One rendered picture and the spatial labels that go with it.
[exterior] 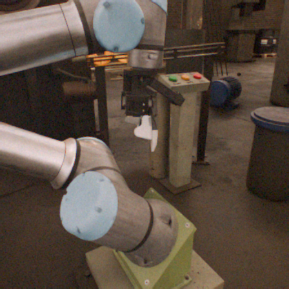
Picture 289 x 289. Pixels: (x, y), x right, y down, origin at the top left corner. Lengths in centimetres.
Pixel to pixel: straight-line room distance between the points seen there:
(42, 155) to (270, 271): 88
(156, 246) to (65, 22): 54
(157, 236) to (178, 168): 74
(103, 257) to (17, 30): 71
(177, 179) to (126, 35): 107
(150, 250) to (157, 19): 56
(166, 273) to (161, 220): 14
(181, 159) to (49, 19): 107
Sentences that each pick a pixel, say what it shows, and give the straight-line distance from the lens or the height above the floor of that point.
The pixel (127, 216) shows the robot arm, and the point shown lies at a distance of 61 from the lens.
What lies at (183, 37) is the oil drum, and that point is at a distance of 392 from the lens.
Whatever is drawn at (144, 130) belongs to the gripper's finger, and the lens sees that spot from 64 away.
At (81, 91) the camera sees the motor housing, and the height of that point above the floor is 48.
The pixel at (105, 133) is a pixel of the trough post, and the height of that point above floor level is 19.
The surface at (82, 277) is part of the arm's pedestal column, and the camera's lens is 102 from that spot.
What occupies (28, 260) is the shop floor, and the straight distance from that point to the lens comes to 116.
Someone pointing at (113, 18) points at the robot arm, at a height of 82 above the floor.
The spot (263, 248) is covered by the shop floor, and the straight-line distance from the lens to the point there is 120.
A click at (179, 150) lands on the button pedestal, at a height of 24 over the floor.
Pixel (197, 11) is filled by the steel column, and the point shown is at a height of 122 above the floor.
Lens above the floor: 79
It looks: 23 degrees down
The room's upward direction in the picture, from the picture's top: straight up
